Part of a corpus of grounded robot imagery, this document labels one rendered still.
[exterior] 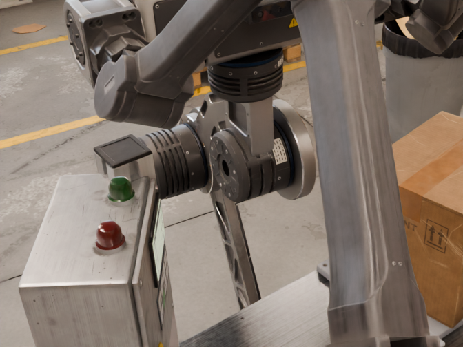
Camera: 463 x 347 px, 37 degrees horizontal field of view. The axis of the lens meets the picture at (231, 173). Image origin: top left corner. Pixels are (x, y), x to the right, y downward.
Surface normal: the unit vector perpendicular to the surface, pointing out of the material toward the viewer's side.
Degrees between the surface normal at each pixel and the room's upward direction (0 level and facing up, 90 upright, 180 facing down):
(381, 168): 50
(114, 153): 0
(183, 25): 66
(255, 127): 90
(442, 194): 0
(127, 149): 0
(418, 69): 95
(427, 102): 92
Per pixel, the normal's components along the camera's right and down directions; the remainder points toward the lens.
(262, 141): 0.44, 0.47
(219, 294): -0.06, -0.84
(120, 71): -0.83, -0.11
